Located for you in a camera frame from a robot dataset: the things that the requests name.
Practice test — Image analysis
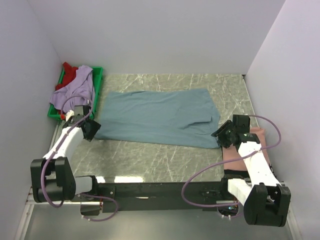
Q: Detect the blue t-shirt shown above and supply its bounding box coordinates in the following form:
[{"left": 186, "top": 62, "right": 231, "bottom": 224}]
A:
[{"left": 95, "top": 88, "right": 220, "bottom": 149}]

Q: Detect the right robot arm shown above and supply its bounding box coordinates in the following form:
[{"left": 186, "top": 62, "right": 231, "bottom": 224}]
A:
[{"left": 212, "top": 114, "right": 291, "bottom": 227}]

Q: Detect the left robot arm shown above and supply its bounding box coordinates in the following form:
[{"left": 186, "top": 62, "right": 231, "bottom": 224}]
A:
[{"left": 30, "top": 119, "right": 101, "bottom": 208}]

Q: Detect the folded pink t-shirt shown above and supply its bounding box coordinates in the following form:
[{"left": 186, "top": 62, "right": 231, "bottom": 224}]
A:
[{"left": 222, "top": 127, "right": 267, "bottom": 162}]

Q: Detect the lavender t-shirt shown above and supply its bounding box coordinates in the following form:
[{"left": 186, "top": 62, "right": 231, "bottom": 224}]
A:
[{"left": 50, "top": 65, "right": 96, "bottom": 113}]

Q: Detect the green plastic bin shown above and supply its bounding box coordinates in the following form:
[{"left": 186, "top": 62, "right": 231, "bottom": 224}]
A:
[{"left": 47, "top": 67, "right": 103, "bottom": 121}]

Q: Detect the red t-shirt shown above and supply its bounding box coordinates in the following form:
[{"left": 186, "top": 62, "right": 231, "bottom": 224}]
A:
[{"left": 55, "top": 62, "right": 78, "bottom": 91}]

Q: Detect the black base beam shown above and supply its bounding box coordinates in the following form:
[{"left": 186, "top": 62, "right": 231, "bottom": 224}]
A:
[{"left": 69, "top": 181, "right": 250, "bottom": 216}]

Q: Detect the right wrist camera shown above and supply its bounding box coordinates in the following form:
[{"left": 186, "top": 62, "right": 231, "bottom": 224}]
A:
[{"left": 232, "top": 114, "right": 251, "bottom": 134}]

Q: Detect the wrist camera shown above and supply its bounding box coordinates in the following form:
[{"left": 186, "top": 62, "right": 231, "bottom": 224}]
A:
[
  {"left": 232, "top": 114, "right": 251, "bottom": 134},
  {"left": 60, "top": 105, "right": 91, "bottom": 123}
]

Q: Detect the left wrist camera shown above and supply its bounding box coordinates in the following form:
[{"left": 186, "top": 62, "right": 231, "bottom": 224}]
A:
[{"left": 60, "top": 105, "right": 91, "bottom": 123}]

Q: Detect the aluminium rail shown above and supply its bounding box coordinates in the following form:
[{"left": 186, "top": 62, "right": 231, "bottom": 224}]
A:
[{"left": 26, "top": 181, "right": 292, "bottom": 206}]

